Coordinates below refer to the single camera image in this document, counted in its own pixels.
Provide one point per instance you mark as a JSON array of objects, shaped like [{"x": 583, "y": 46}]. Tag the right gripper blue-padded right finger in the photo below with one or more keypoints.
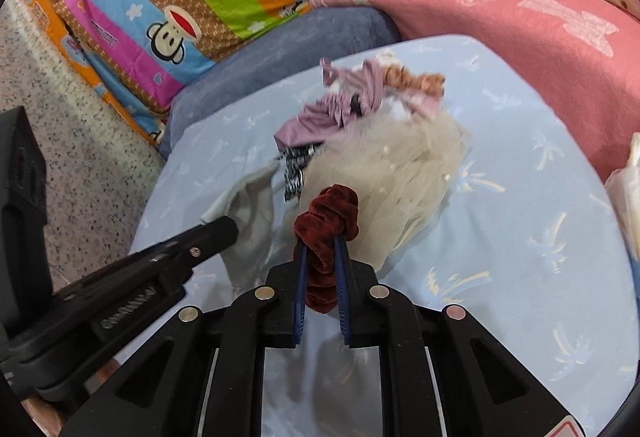
[{"x": 375, "y": 315}]

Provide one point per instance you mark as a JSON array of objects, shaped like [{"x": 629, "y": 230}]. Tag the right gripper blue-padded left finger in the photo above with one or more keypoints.
[{"x": 270, "y": 316}]

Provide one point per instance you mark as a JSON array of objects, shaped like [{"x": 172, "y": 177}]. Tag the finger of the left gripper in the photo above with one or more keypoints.
[{"x": 203, "y": 241}]

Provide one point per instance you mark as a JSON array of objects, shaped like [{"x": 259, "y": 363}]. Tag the grey white sock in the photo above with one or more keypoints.
[{"x": 265, "y": 232}]

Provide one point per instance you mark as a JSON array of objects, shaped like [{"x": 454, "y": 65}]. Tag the dark red velvet scrunchie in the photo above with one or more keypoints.
[{"x": 332, "y": 213}]

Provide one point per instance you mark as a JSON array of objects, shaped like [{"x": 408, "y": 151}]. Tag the beige tulle fabric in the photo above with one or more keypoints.
[{"x": 401, "y": 170}]

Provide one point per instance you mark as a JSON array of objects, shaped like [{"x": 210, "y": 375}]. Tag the mauve drawstring bag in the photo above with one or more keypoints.
[{"x": 324, "y": 117}]

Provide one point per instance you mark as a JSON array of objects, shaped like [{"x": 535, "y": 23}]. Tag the spotted tan scrunchie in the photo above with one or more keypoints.
[{"x": 400, "y": 78}]

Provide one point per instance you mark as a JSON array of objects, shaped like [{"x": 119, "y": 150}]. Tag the white-lined round trash bin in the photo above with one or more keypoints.
[{"x": 623, "y": 188}]

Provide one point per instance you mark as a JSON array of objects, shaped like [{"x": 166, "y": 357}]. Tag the leopard print fabric strip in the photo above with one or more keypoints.
[{"x": 296, "y": 159}]

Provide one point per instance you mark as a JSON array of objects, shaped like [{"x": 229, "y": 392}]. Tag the dark blue plush pillow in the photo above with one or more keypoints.
[{"x": 298, "y": 45}]

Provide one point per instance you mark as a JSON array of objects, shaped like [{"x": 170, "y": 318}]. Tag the pink fleece blanket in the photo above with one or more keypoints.
[{"x": 582, "y": 56}]

